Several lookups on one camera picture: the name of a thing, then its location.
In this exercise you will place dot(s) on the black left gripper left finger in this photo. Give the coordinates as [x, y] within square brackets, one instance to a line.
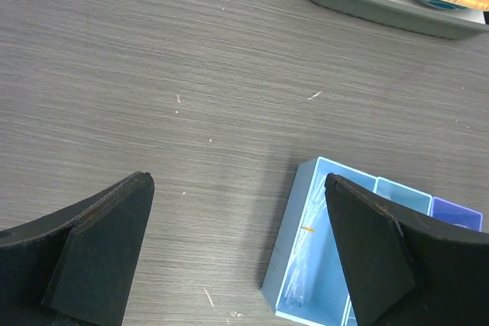
[75, 266]

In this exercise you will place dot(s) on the dark green plastic tray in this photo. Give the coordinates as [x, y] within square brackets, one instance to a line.
[416, 17]

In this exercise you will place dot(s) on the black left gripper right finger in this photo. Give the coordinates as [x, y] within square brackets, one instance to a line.
[403, 267]

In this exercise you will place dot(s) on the bundle of plastic pipettes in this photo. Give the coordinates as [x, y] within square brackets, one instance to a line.
[298, 272]

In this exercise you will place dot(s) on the blue three-compartment organizer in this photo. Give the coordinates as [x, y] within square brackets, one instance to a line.
[327, 298]

